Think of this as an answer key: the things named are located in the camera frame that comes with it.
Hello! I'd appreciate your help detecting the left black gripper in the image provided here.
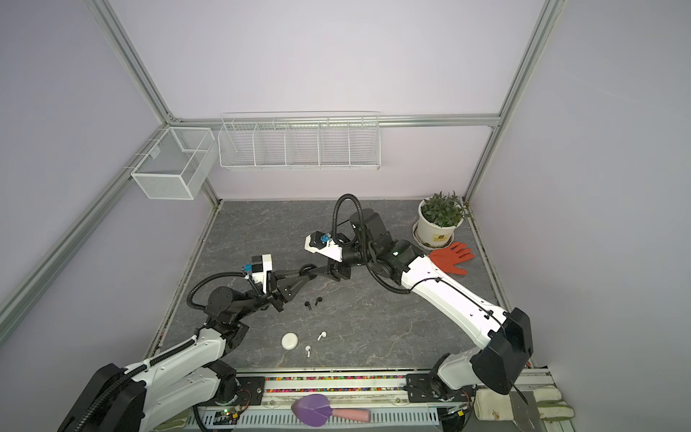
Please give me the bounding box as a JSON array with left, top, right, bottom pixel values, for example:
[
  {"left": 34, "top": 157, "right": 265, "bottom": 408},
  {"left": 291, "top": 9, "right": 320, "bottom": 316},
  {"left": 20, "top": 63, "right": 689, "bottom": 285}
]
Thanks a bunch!
[{"left": 233, "top": 270, "right": 309, "bottom": 322}]

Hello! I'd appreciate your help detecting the black earbud charging case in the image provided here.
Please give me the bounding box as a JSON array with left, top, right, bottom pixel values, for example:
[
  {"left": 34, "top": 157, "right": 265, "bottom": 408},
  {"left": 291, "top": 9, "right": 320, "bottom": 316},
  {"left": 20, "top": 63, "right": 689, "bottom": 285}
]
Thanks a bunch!
[{"left": 299, "top": 263, "right": 318, "bottom": 275}]

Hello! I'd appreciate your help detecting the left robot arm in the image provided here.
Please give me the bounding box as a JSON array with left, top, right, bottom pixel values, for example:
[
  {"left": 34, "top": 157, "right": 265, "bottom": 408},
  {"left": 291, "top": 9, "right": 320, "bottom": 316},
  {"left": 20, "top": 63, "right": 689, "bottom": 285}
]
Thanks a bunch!
[{"left": 59, "top": 264, "right": 317, "bottom": 431}]

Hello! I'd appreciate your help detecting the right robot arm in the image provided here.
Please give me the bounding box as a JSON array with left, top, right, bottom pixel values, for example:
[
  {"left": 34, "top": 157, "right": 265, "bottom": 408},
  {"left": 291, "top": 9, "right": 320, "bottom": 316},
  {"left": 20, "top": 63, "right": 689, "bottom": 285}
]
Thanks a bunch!
[{"left": 304, "top": 194, "right": 534, "bottom": 400}]

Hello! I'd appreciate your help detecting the white earbud charging case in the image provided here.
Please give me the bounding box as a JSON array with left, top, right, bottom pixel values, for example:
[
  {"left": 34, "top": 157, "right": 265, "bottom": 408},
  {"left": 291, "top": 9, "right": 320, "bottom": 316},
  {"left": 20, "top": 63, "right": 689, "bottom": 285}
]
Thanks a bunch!
[{"left": 281, "top": 332, "right": 299, "bottom": 351}]

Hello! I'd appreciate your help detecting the white plant pot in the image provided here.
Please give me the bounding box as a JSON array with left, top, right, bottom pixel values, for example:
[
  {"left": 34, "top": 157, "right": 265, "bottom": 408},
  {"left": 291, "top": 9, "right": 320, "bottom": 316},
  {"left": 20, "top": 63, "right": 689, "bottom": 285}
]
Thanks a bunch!
[{"left": 412, "top": 201, "right": 464, "bottom": 250}]

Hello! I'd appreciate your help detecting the red rubber glove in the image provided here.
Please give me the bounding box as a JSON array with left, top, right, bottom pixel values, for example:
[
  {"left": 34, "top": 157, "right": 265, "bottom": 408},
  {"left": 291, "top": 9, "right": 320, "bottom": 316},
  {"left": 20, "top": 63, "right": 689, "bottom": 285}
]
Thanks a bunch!
[{"left": 429, "top": 242, "right": 474, "bottom": 275}]

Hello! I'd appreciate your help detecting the green potted plant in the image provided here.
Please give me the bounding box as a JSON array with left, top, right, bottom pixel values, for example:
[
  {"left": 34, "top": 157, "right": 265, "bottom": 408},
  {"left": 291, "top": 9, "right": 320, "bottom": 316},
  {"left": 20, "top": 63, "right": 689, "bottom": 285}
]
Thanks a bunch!
[{"left": 421, "top": 192, "right": 468, "bottom": 228}]

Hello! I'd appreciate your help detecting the white mesh box basket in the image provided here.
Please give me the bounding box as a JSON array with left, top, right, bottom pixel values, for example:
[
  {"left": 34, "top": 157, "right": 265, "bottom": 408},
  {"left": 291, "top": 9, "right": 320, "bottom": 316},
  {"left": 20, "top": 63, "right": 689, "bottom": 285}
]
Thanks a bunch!
[{"left": 131, "top": 127, "right": 219, "bottom": 201}]

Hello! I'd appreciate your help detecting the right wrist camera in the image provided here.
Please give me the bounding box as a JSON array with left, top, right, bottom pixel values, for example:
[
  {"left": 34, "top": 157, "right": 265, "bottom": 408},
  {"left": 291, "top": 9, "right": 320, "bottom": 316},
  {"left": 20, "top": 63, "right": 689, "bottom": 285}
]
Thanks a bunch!
[{"left": 304, "top": 230, "right": 343, "bottom": 262}]

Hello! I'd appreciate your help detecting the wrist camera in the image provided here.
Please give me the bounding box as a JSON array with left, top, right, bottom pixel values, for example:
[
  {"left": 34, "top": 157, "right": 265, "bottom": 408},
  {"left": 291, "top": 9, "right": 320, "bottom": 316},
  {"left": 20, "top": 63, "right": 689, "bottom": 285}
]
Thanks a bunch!
[
  {"left": 304, "top": 230, "right": 343, "bottom": 262},
  {"left": 243, "top": 254, "right": 273, "bottom": 295}
]

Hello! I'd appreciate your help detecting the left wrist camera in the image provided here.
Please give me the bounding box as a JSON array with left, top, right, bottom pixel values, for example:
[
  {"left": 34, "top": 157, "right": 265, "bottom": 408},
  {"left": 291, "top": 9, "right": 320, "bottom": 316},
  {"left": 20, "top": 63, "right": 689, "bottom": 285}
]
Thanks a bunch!
[{"left": 243, "top": 254, "right": 273, "bottom": 295}]

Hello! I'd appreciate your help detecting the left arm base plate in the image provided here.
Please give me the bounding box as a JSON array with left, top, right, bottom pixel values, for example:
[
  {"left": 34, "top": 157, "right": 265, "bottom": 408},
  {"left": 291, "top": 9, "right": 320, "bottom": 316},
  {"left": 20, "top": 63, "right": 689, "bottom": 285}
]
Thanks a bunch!
[{"left": 213, "top": 376, "right": 266, "bottom": 407}]

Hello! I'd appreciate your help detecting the purple scoop pink handle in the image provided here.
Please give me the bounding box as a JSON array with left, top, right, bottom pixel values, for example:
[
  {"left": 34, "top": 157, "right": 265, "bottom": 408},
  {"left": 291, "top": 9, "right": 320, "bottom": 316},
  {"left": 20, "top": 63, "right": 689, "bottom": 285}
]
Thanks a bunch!
[{"left": 291, "top": 393, "right": 372, "bottom": 428}]

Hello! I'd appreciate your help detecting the white wire shelf basket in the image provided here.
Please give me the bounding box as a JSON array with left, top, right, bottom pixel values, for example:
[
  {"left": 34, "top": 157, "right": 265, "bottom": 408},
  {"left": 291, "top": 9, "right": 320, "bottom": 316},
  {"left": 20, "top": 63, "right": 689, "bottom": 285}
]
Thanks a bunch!
[{"left": 218, "top": 111, "right": 381, "bottom": 170}]

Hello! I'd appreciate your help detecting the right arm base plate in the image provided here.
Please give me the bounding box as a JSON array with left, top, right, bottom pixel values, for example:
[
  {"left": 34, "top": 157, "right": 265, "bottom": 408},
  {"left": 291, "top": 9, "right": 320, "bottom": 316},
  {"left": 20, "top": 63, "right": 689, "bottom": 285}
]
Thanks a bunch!
[{"left": 404, "top": 374, "right": 477, "bottom": 403}]

